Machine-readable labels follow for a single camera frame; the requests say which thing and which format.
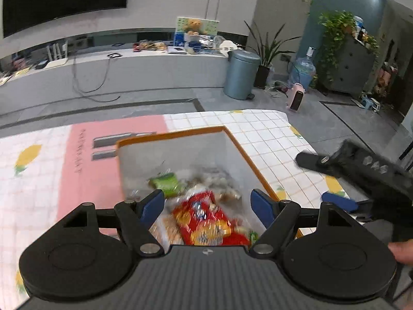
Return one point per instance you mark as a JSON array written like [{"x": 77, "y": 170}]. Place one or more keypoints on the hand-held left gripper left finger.
[{"x": 151, "y": 208}]

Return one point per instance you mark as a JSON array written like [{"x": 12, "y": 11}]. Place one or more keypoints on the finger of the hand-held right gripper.
[
  {"x": 314, "y": 163},
  {"x": 338, "y": 200}
]

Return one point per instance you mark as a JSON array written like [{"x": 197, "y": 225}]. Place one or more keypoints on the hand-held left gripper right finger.
[{"x": 263, "y": 206}]

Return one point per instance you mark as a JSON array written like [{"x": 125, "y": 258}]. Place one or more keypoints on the green label nut packet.
[{"x": 166, "y": 184}]

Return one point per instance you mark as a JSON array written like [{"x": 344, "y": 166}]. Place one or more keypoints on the yellow fried strips packet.
[{"x": 169, "y": 232}]

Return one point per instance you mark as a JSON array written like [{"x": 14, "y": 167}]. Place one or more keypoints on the green stick snack packet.
[{"x": 253, "y": 236}]

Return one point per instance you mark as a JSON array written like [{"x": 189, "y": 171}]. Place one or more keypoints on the clear packet of white balls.
[{"x": 216, "y": 180}]

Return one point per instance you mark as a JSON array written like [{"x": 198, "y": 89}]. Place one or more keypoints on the red snack packet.
[{"x": 206, "y": 219}]

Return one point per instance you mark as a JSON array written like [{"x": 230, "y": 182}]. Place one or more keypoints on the orange cardboard box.
[{"x": 193, "y": 148}]

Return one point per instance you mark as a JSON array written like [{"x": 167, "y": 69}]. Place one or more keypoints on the pile of snacks on bench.
[{"x": 150, "y": 46}]

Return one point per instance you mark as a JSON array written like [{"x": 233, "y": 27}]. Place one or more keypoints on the person's right hand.
[{"x": 403, "y": 252}]

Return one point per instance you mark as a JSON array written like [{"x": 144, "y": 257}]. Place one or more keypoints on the pink space heater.
[{"x": 296, "y": 98}]

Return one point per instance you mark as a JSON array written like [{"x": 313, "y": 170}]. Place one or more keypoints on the blue stool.
[{"x": 371, "y": 102}]

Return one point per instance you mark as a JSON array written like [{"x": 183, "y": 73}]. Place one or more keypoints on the blue water bottle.
[{"x": 303, "y": 72}]

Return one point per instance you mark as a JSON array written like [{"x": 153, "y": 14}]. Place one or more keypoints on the grey drawer cabinet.
[{"x": 351, "y": 67}]

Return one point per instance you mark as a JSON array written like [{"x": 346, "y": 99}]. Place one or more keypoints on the checked lemon tablecloth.
[{"x": 42, "y": 180}]

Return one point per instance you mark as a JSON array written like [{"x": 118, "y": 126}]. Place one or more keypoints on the grey blue trash can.
[{"x": 240, "y": 76}]

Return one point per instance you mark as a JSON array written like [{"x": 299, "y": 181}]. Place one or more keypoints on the tall leafed potted plant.
[{"x": 266, "y": 55}]

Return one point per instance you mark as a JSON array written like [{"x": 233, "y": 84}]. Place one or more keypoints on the white marble tv bench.
[{"x": 145, "y": 71}]

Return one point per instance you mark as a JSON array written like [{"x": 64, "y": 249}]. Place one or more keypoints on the green ivy plant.
[{"x": 335, "y": 25}]

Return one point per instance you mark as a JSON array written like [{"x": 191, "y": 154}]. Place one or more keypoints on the white round device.
[{"x": 229, "y": 46}]

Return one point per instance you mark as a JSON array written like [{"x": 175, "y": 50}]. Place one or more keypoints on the blue white jar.
[{"x": 193, "y": 46}]

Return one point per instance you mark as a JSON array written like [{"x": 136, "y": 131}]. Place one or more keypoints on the white router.
[{"x": 57, "y": 55}]

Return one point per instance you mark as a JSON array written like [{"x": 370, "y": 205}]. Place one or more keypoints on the black set-top box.
[{"x": 40, "y": 65}]

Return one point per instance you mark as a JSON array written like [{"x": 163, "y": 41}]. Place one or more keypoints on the brown teddy bear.
[{"x": 193, "y": 27}]

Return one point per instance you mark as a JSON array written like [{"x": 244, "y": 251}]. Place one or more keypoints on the black television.
[{"x": 64, "y": 0}]

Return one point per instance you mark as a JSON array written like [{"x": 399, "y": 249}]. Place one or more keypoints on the small black frame item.
[{"x": 109, "y": 55}]

